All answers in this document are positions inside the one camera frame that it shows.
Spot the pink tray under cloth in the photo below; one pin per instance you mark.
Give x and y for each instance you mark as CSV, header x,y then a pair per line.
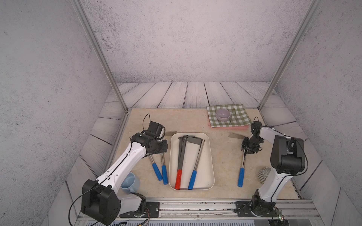
x,y
243,128

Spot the aluminium front rail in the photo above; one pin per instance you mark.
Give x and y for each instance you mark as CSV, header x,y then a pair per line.
x,y
219,212

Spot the right aluminium frame post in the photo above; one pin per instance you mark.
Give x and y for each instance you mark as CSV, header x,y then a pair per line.
x,y
303,28

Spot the left aluminium frame post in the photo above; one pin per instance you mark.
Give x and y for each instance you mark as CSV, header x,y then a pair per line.
x,y
97,49

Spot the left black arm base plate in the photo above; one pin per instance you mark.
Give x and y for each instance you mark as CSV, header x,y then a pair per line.
x,y
150,209

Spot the light blue plastic cup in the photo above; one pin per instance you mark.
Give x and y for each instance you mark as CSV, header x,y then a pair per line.
x,y
131,184

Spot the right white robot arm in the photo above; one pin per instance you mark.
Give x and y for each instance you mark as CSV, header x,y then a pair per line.
x,y
287,159

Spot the aluminium frame post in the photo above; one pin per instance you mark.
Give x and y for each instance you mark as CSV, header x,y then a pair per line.
x,y
303,28
97,49

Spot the grey ribbed ceramic cup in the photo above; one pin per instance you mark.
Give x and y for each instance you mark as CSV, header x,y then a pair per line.
x,y
263,174

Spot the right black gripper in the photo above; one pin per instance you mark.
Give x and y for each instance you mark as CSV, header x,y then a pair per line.
x,y
249,150

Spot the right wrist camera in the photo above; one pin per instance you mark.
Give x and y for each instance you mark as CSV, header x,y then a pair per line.
x,y
255,127

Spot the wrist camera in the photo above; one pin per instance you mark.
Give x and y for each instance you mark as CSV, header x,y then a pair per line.
x,y
156,130
255,127

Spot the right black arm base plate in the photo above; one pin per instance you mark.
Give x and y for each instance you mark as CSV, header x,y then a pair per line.
x,y
250,209

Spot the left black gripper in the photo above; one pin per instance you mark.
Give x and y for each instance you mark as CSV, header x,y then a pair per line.
x,y
165,147

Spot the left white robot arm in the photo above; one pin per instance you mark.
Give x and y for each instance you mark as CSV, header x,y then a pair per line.
x,y
99,198

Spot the white rectangular storage tray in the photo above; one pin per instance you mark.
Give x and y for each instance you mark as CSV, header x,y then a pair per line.
x,y
205,178

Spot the small lilac bowl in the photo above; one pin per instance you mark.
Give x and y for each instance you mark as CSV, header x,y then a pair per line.
x,y
223,114

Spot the green checkered cloth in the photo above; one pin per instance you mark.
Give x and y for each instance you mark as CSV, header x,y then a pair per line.
x,y
239,116

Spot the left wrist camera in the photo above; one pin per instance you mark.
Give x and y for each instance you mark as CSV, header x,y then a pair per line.
x,y
156,130

